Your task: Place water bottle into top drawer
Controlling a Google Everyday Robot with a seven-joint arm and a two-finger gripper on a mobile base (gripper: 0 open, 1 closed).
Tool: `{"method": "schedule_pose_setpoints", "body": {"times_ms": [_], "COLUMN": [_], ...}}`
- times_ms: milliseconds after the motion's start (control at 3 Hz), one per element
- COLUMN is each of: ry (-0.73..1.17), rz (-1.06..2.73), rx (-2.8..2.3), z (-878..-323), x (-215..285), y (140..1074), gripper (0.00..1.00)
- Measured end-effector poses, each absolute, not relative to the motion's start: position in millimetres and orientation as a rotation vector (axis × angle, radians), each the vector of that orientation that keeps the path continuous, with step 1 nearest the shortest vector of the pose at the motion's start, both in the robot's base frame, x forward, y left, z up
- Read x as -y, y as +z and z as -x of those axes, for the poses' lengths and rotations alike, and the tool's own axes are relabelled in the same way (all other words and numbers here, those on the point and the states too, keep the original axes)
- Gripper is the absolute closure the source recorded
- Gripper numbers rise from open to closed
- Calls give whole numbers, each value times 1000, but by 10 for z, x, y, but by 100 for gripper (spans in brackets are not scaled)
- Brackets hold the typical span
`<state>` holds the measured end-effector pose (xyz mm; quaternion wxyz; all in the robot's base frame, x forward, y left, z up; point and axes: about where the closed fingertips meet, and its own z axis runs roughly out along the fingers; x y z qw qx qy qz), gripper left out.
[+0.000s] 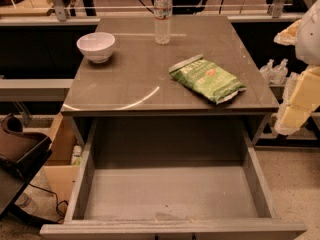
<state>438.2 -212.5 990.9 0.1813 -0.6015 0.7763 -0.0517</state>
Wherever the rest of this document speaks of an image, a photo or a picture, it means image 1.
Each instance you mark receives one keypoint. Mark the clear pump bottle left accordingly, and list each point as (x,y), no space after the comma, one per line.
(267,71)

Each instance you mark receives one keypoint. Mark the green chip bag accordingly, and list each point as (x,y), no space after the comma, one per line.
(207,78)

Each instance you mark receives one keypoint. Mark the white ceramic bowl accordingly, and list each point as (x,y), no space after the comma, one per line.
(97,47)

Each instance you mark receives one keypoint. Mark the clear plastic water bottle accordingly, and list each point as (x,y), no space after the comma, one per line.
(162,21)

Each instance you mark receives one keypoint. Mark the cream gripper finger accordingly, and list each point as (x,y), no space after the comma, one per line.
(301,97)
(288,36)

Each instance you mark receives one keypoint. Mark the grey open top drawer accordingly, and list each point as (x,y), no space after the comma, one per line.
(171,178)

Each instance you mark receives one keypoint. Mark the clear pump bottle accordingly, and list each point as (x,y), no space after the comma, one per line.
(267,71)
(279,72)

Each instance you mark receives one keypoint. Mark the clear pump bottle right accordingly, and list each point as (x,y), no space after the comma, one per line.
(279,72)

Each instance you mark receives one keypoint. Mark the clear cup on floor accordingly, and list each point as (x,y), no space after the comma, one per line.
(26,203)

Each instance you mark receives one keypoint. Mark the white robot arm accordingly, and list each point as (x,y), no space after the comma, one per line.
(307,47)

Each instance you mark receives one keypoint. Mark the metal railing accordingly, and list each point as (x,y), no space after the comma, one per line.
(47,12)

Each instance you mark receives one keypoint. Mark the dark brown chair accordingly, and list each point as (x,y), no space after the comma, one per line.
(22,154)

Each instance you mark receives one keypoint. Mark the cardboard box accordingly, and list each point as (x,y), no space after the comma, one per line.
(60,173)

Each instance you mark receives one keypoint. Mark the grey cabinet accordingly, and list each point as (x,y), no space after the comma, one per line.
(136,81)

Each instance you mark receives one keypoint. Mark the small bottle in box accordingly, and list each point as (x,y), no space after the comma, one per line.
(76,155)

